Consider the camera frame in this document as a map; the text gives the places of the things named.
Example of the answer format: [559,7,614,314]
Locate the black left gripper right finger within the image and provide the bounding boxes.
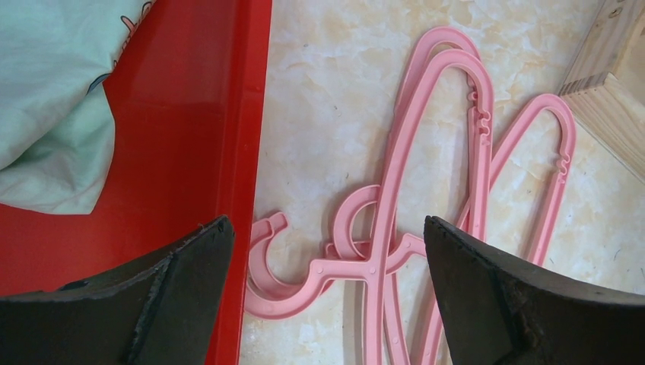
[424,216,644,364]

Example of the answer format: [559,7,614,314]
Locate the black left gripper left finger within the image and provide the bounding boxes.
[1,215,235,364]

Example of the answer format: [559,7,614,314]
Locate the pink plastic hanger front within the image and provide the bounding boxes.
[245,48,496,365]

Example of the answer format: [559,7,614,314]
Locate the pink plastic hanger back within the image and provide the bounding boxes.
[325,93,578,365]

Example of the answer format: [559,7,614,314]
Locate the light green folded shirt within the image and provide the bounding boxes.
[1,1,153,215]

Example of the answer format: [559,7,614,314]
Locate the red plastic bin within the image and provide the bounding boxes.
[1,1,272,364]

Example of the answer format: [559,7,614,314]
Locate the wooden hanger rack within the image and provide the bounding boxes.
[558,1,644,181]

